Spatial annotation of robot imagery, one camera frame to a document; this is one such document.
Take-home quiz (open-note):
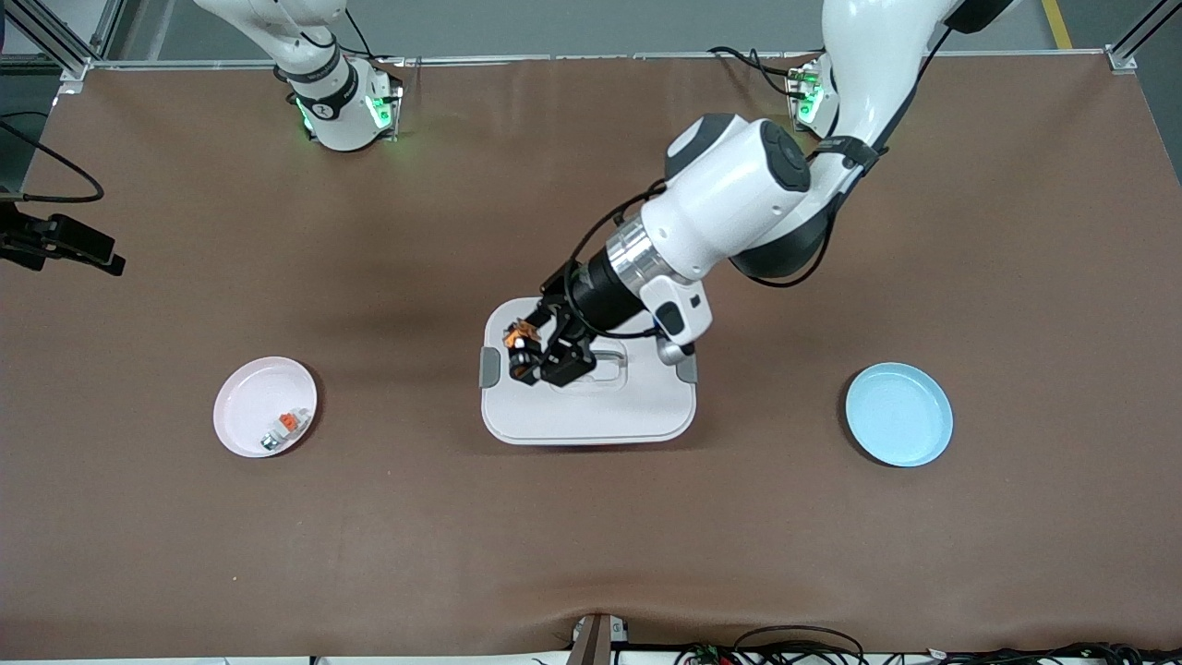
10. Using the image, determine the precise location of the orange black push-button switch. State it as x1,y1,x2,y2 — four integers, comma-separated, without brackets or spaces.
502,317,539,363

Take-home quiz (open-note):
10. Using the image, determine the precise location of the white lidded pink storage box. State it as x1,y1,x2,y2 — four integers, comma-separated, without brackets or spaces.
478,294,699,447

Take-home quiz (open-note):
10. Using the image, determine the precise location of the brown table cover mat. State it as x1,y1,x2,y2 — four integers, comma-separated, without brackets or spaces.
0,55,1182,659

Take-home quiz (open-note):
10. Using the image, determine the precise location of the pink round plate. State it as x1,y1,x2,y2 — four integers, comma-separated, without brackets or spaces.
212,357,319,459

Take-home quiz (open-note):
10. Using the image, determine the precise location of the light blue round plate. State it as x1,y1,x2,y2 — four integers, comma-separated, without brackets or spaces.
845,362,954,468

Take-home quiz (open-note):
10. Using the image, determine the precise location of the aluminium frame post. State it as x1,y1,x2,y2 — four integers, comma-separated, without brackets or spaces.
1105,0,1182,73
0,0,121,93

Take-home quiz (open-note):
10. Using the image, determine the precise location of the clear orange wire connector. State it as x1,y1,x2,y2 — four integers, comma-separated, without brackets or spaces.
259,407,310,453

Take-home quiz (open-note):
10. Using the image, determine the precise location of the black left arm base cable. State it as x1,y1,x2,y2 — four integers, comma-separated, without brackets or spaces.
706,44,818,101

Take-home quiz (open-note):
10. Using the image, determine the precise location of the black arm base cable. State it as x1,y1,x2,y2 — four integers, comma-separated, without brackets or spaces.
344,7,407,70
706,44,818,101

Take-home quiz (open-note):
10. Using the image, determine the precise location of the brown metal camera mount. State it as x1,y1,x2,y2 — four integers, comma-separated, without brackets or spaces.
568,611,631,665

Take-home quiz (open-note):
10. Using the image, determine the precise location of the black right arm base cable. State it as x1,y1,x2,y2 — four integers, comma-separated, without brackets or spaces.
344,7,407,70

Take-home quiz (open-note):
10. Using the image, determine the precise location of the black looped cable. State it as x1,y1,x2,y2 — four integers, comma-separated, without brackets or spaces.
734,625,866,665

